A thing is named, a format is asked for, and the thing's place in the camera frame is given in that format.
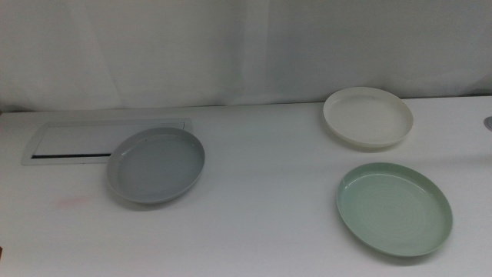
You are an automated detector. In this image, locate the white table cable hatch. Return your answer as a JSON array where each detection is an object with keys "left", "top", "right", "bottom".
[{"left": 22, "top": 118, "right": 193, "bottom": 166}]

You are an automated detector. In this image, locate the pale green shallow bowl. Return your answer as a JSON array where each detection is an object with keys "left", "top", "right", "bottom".
[{"left": 336, "top": 162, "right": 454, "bottom": 258}]

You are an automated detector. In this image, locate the grey shallow bowl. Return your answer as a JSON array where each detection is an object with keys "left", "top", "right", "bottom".
[{"left": 106, "top": 127, "right": 206, "bottom": 205}]

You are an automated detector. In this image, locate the white shallow bowl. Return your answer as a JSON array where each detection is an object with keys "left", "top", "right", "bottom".
[{"left": 322, "top": 86, "right": 414, "bottom": 149}]

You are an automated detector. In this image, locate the white backdrop curtain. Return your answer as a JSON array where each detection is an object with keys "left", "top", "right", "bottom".
[{"left": 0, "top": 0, "right": 492, "bottom": 113}]

